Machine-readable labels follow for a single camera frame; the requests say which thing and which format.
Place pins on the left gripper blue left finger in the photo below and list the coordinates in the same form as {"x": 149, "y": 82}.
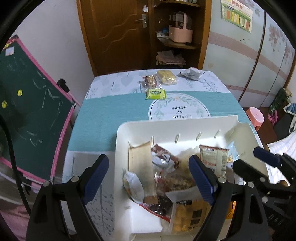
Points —
{"x": 93, "y": 176}

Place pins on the green chalkboard pink frame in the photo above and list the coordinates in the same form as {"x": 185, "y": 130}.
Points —
{"x": 36, "y": 110}

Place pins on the large clear bag yellow wafers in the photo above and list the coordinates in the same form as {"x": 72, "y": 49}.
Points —
{"x": 183, "y": 182}

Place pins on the beige long cracker packet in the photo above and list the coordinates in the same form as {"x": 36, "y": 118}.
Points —
{"x": 140, "y": 163}

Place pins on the blue white small packet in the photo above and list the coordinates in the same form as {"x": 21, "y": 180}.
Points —
{"x": 133, "y": 187}

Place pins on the white plastic tray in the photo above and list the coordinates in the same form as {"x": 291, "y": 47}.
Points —
{"x": 168, "y": 138}

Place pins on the wooden open shelf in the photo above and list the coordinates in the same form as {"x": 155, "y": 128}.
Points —
{"x": 162, "y": 14}

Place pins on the pink basket on shelf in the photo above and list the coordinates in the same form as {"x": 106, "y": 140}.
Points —
{"x": 180, "y": 33}

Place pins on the colourful wall poster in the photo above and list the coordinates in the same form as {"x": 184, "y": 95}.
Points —
{"x": 237, "y": 13}

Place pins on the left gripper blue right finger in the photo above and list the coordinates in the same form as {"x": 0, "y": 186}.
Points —
{"x": 204, "y": 177}

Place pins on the nut mix clear packet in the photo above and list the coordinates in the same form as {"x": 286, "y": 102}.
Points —
{"x": 165, "y": 183}

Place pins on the brown nut bar packet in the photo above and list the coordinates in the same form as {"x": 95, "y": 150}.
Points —
{"x": 150, "y": 81}

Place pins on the clear bag yellow puffs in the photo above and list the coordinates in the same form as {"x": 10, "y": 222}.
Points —
{"x": 185, "y": 155}

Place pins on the orange cracker clear packet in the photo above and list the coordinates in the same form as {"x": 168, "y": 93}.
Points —
{"x": 189, "y": 210}

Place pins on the teal round-print placemat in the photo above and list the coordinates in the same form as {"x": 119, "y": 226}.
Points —
{"x": 96, "y": 125}

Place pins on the small beige biscuit packet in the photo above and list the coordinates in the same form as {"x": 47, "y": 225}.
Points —
{"x": 214, "y": 158}

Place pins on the green small snack packet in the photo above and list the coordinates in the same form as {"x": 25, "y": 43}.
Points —
{"x": 157, "y": 93}

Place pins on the silver crumpled snack wrapper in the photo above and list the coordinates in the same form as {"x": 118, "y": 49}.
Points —
{"x": 192, "y": 73}

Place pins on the folded cloth on shelf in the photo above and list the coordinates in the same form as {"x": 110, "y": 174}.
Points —
{"x": 168, "y": 58}

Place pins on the yellow cake in clear wrap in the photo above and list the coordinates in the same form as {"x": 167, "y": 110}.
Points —
{"x": 166, "y": 77}

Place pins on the brown wooden door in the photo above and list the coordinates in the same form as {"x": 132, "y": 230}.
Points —
{"x": 116, "y": 35}

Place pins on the checked white bedsheet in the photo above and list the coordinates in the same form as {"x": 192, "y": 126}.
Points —
{"x": 284, "y": 146}

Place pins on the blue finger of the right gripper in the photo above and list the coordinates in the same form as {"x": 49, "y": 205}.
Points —
{"x": 267, "y": 157}
{"x": 248, "y": 173}

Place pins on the pink plastic stool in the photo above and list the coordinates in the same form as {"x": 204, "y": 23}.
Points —
{"x": 256, "y": 117}

